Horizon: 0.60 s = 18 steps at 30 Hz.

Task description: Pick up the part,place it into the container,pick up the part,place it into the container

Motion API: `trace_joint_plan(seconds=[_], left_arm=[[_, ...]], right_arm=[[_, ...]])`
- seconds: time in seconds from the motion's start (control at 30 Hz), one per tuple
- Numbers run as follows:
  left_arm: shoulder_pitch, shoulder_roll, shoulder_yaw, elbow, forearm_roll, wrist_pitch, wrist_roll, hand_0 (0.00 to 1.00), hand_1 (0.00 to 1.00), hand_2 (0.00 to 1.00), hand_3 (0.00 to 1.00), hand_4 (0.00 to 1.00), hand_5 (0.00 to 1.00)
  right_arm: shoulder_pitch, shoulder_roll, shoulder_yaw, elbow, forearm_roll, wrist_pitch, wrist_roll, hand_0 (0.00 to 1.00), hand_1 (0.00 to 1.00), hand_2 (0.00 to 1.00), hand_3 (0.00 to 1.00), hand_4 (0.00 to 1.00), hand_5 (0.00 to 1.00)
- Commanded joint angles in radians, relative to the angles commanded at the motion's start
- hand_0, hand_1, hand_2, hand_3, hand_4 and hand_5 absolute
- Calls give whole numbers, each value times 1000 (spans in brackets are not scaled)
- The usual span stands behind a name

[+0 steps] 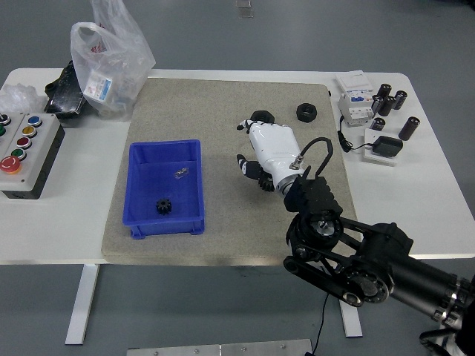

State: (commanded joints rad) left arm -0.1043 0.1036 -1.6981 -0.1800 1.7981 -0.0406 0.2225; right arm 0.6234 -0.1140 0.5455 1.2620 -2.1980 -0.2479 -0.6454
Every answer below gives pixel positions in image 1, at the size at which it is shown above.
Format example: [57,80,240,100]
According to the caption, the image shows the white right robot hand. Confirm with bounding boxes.
[235,118,304,192]

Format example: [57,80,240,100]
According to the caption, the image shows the large black gear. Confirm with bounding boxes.
[255,172,276,193]

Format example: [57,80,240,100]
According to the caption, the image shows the small black gear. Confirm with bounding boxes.
[154,198,173,217]

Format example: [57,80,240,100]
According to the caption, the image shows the small black hex nut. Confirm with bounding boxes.
[295,102,319,123]

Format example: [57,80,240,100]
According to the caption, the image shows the blue plastic box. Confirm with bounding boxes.
[122,139,206,240]

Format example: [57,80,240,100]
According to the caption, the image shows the grey push-button control box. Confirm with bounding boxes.
[0,112,66,200]

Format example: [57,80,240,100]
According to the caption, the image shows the grey control box at edge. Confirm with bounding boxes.
[0,112,25,149]

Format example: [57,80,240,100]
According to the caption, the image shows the white circuit breaker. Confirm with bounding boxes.
[335,70,376,129]

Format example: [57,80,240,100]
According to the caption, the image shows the grey-brown foam mat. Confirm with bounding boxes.
[101,77,359,267]

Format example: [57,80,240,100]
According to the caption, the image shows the black power adapter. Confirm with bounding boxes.
[372,135,404,158]

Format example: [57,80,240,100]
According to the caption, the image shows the white plastic bag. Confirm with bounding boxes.
[71,0,157,122]

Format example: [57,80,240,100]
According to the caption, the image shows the white and blue carton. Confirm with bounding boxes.
[83,70,114,100]

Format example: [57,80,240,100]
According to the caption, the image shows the white table leg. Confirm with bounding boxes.
[65,263,100,346]
[338,299,363,338]

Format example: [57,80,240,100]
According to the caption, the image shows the silver metal plate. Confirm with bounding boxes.
[126,338,315,356]

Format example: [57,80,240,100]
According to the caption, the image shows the black pouch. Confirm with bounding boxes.
[44,59,90,120]

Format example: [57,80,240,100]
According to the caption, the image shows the crumpled clear plastic wrap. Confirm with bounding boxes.
[0,83,40,114]

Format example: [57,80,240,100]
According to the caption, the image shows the black adapter cord with plug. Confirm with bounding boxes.
[336,116,376,153]

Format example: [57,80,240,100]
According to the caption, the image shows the thin black cable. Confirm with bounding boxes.
[310,294,331,356]

